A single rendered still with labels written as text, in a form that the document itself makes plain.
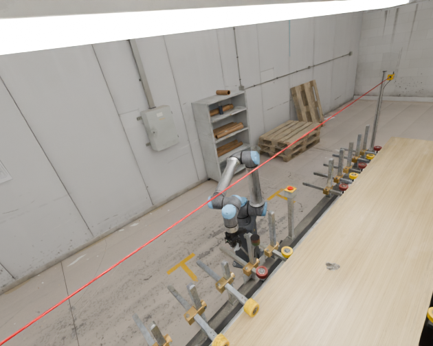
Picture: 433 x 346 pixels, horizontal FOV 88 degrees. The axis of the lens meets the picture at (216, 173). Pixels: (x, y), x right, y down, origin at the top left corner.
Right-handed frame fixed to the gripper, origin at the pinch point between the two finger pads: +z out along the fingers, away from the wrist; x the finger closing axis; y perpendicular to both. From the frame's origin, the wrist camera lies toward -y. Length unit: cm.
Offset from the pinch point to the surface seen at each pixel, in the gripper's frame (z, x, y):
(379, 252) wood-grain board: 10, 70, -61
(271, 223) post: -7.1, 9.1, -28.7
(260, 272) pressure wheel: 10.2, 18.9, 0.4
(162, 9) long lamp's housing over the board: -132, 47, 47
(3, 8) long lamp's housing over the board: -133, 47, 69
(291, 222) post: 11, 9, -55
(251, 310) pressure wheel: 3.5, 33.2, 26.0
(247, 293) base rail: 31.0, 11.7, 8.1
